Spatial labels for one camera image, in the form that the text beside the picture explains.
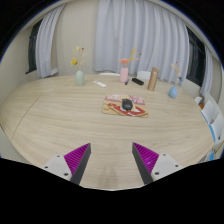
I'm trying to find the green vase with yellow flowers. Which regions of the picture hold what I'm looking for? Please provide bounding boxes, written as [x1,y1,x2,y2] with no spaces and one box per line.
[69,45,88,87]

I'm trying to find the black computer mouse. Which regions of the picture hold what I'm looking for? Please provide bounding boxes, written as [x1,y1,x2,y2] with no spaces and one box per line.
[121,98,134,112]

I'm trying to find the narrow white curtain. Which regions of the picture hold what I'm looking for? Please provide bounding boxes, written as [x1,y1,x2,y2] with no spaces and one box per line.
[199,44,214,98]
[35,4,66,79]

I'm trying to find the black rectangular case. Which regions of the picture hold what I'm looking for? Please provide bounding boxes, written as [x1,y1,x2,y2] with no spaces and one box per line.
[131,77,145,86]

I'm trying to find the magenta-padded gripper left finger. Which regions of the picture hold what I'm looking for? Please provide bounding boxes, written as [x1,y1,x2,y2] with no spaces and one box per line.
[42,143,92,185]

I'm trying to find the blue vase with dried flowers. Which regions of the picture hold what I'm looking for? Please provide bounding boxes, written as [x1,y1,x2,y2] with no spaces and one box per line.
[168,61,183,99]

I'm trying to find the dark window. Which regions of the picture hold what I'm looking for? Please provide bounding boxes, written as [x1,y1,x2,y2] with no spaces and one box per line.
[25,19,44,75]
[186,27,206,87]

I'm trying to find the wide white curtain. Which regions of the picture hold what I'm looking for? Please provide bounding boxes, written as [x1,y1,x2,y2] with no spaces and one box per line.
[93,0,190,83]

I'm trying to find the white chair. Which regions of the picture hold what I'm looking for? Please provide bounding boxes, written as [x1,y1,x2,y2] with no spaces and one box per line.
[98,72,121,77]
[136,70,153,80]

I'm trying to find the group of white chairs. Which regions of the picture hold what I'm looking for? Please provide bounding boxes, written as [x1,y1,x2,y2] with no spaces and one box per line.
[194,95,224,144]

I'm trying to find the white remote control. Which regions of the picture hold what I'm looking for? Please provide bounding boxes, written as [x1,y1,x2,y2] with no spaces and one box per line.
[93,80,108,88]

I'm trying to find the pink vase with orange flowers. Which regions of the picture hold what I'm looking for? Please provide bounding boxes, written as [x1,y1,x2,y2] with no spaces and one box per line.
[118,47,142,84]

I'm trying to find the colourful printed mouse pad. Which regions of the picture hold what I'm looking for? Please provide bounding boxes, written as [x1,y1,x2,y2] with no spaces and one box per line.
[101,93,150,118]

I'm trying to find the copper insulated bottle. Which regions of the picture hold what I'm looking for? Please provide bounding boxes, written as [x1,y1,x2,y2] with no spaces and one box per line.
[147,66,160,92]

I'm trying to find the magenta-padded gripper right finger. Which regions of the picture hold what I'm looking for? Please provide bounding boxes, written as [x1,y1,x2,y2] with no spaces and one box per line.
[132,142,183,185]

